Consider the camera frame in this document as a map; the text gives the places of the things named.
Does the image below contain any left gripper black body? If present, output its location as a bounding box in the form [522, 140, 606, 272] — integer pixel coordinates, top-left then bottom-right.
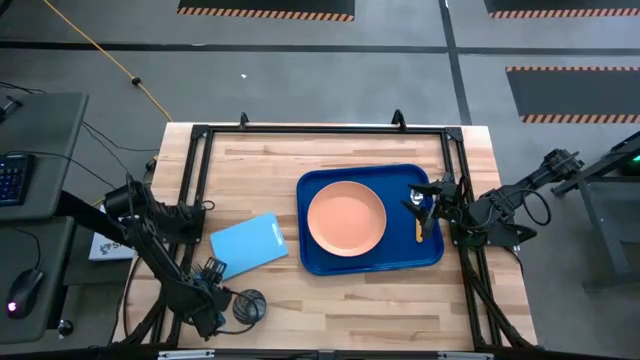
[184, 273, 234, 341]

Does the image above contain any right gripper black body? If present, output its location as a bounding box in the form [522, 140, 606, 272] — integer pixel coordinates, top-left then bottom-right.
[433, 172, 469, 226]

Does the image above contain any metal spoon with wooden handle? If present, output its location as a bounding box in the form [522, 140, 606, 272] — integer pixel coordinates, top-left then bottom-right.
[409, 188, 425, 245]

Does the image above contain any dark faceted cup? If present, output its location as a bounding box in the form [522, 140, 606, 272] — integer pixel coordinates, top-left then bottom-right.
[231, 288, 268, 326]

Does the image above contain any orange round plate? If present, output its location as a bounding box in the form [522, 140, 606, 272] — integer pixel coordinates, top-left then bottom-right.
[306, 180, 388, 259]

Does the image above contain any blue plastic tray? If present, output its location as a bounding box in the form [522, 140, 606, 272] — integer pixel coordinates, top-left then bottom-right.
[296, 163, 446, 277]

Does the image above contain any light blue cutting board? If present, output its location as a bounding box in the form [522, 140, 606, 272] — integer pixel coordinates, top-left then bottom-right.
[208, 211, 290, 282]

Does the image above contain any white cardboard box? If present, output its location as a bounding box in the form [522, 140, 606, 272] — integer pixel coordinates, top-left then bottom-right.
[88, 231, 137, 263]

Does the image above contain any black metal equipment stand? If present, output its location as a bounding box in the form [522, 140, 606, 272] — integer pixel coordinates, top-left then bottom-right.
[549, 130, 640, 292]

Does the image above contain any black hazard-striped floor mat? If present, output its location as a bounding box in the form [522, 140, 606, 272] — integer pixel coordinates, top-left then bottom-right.
[483, 0, 640, 20]
[176, 0, 356, 23]
[505, 66, 640, 125]

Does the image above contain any black computer mouse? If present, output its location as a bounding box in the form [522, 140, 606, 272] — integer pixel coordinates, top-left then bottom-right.
[5, 268, 45, 320]

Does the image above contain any black backlit keyboard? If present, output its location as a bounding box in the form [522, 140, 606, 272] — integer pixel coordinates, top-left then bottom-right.
[0, 153, 37, 208]

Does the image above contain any grey desk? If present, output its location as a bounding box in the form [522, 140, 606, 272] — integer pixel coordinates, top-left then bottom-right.
[0, 91, 90, 346]

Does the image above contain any black aluminium table frame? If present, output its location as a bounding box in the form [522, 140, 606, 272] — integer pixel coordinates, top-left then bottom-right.
[113, 122, 540, 360]

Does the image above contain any yellow floor cable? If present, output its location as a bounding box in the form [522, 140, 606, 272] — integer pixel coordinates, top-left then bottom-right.
[42, 0, 174, 124]

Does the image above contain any black desk mount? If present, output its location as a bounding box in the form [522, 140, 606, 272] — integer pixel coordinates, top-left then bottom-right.
[0, 96, 24, 124]

